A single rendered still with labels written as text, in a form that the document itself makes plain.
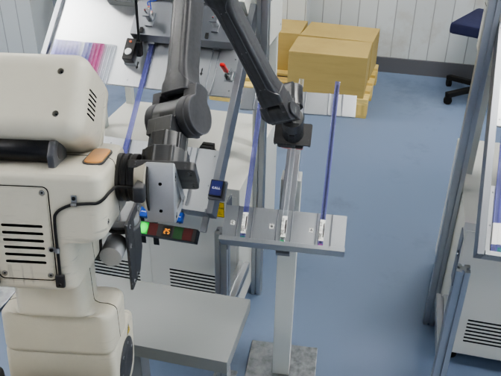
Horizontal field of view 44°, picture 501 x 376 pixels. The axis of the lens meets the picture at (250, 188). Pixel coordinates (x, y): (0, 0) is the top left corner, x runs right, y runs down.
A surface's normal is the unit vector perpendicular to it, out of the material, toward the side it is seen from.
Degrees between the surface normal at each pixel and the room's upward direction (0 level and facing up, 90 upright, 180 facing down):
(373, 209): 0
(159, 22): 44
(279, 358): 90
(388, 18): 90
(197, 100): 68
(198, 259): 90
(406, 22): 90
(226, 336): 0
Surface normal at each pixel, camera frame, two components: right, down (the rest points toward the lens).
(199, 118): 0.87, -0.15
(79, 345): -0.06, 0.38
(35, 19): 0.97, 0.13
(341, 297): 0.01, -0.86
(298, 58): -0.25, 0.49
